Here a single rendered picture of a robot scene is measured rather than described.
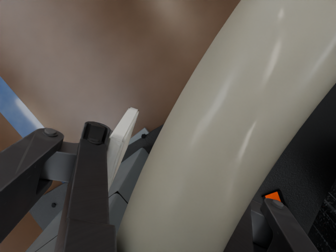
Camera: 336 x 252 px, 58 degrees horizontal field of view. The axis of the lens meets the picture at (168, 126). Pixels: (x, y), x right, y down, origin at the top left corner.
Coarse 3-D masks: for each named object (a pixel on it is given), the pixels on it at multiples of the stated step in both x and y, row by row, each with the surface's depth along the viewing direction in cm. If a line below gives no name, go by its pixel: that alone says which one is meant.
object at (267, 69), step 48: (240, 0) 7; (288, 0) 6; (240, 48) 6; (288, 48) 6; (192, 96) 7; (240, 96) 6; (288, 96) 6; (192, 144) 7; (240, 144) 7; (144, 192) 8; (192, 192) 7; (240, 192) 7; (144, 240) 8; (192, 240) 7
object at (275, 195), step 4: (272, 192) 109; (276, 192) 109; (280, 192) 109; (264, 196) 110; (268, 196) 109; (272, 196) 109; (276, 196) 109; (280, 196) 109; (280, 200) 109; (284, 204) 110
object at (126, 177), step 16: (144, 128) 109; (128, 144) 111; (128, 160) 104; (144, 160) 102; (128, 176) 84; (112, 192) 75; (128, 192) 77; (112, 208) 66; (48, 224) 103; (112, 224) 62; (48, 240) 78
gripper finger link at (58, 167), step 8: (64, 144) 14; (72, 144) 14; (56, 152) 13; (64, 152) 13; (72, 152) 13; (48, 160) 13; (56, 160) 13; (64, 160) 13; (72, 160) 13; (48, 168) 13; (56, 168) 13; (64, 168) 13; (72, 168) 13; (40, 176) 13; (48, 176) 13; (56, 176) 13; (64, 176) 13
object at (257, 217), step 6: (252, 204) 14; (258, 204) 15; (252, 210) 14; (258, 210) 14; (252, 216) 14; (258, 216) 14; (252, 222) 14; (258, 222) 14; (264, 222) 14; (252, 228) 14; (258, 228) 14; (264, 228) 14; (270, 228) 14; (252, 234) 14; (258, 234) 14; (264, 234) 14; (270, 234) 14; (258, 240) 14; (264, 240) 14; (270, 240) 14; (264, 246) 14
